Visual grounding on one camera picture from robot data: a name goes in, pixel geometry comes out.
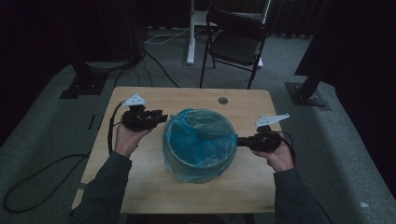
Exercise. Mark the person's right hand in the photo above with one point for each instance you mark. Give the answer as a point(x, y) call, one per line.
point(280, 157)

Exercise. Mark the white paper scrap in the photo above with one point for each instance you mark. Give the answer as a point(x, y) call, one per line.
point(364, 204)

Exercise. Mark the white desk frame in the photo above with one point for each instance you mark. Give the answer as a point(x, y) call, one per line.
point(191, 37)

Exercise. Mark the black tape strip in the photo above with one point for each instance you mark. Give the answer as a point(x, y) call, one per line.
point(91, 122)

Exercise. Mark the black folding chair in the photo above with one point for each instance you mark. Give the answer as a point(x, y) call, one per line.
point(236, 43)

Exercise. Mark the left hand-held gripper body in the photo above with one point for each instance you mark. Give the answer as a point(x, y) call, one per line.
point(137, 119)

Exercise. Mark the dark curtain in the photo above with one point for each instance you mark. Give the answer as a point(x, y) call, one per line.
point(289, 15)
point(361, 62)

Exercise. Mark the black stand base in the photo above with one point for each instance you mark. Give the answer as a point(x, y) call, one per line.
point(84, 85)
point(306, 93)

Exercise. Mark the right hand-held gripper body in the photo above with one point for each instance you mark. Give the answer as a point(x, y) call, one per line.
point(264, 140)

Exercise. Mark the person's left hand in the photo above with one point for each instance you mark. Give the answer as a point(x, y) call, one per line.
point(129, 140)

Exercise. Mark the small dark round object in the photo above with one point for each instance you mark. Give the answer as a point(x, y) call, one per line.
point(223, 100)

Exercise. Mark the green ribbed bin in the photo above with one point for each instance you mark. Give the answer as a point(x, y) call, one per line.
point(202, 119)

